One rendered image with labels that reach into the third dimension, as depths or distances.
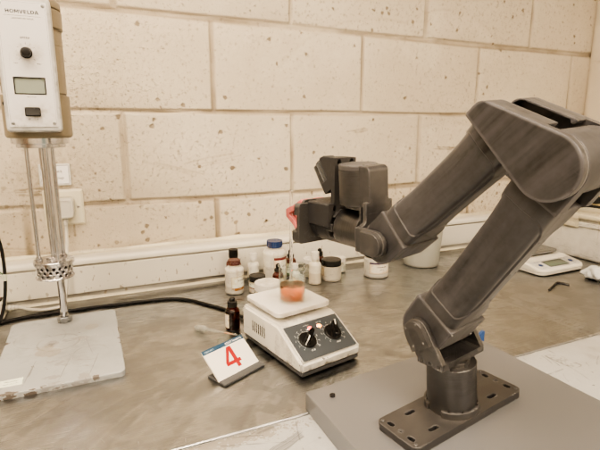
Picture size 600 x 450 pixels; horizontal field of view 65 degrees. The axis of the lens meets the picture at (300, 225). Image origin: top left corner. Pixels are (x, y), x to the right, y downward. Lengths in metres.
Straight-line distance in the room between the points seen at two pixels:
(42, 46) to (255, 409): 0.64
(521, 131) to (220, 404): 0.55
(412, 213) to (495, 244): 0.11
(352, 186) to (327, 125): 0.74
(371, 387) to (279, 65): 0.90
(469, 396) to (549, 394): 0.14
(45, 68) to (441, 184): 0.62
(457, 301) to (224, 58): 0.92
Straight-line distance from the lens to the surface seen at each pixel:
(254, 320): 0.90
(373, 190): 0.65
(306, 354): 0.81
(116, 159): 1.24
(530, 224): 0.50
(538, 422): 0.70
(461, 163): 0.54
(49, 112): 0.85
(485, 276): 0.55
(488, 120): 0.49
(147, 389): 0.82
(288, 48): 1.36
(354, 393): 0.72
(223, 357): 0.83
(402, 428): 0.64
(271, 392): 0.78
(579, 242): 1.71
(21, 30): 0.87
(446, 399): 0.65
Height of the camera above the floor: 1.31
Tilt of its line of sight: 12 degrees down
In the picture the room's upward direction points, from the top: straight up
